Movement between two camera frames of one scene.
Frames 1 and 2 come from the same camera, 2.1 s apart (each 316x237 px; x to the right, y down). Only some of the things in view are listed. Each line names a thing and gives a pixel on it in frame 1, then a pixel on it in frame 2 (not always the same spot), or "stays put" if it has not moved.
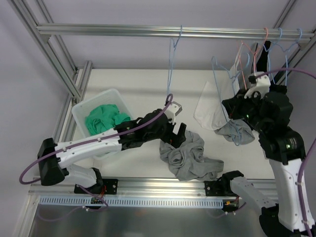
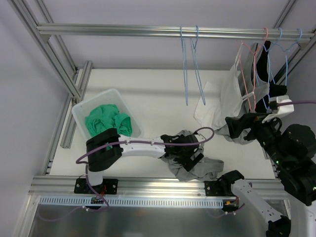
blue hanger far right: (287, 51) stays put
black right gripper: (233, 108) to (253, 127)
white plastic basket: (101, 113) stays put
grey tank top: (188, 162) stays put
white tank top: (210, 112) stays put
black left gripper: (170, 130) to (193, 158)
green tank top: (104, 117) stays put
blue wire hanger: (172, 48) to (184, 66)
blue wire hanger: (216, 71) to (194, 58)
